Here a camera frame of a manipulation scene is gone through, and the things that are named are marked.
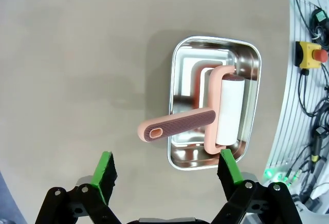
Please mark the yellow emergency stop button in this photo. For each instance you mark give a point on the yellow emergency stop button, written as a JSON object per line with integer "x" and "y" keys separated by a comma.
{"x": 307, "y": 54}

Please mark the stainless steel rectangular container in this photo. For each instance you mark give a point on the stainless steel rectangular container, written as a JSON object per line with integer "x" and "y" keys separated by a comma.
{"x": 185, "y": 80}

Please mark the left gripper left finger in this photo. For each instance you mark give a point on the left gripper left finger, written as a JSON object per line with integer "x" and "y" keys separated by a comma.
{"x": 104, "y": 175}

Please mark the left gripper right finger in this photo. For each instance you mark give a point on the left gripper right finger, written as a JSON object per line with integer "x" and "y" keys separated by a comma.
{"x": 230, "y": 172}

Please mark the pink lint roller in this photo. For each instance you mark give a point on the pink lint roller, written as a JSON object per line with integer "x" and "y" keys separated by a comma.
{"x": 185, "y": 125}

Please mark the black power adapter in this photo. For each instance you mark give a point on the black power adapter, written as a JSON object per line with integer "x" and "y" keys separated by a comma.
{"x": 320, "y": 17}

